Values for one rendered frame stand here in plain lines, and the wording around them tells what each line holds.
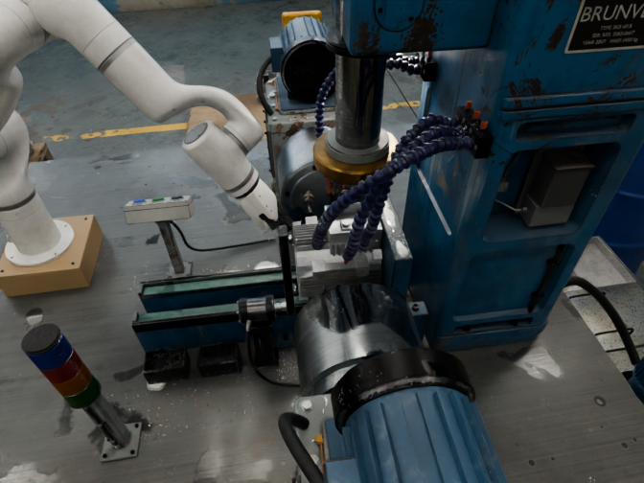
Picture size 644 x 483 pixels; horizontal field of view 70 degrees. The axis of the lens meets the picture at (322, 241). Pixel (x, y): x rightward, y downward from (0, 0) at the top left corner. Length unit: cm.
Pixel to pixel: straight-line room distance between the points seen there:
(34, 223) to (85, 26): 71
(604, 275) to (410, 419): 179
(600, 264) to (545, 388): 110
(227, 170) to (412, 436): 65
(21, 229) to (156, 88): 71
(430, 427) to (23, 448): 100
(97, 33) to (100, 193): 102
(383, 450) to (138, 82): 75
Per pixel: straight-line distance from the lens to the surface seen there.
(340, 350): 82
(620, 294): 215
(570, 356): 137
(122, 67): 96
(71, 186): 199
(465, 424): 56
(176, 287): 128
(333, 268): 106
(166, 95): 95
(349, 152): 89
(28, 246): 156
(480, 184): 86
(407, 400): 56
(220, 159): 97
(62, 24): 98
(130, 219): 132
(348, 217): 111
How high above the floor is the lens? 184
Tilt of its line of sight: 44 degrees down
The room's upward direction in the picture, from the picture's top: 1 degrees counter-clockwise
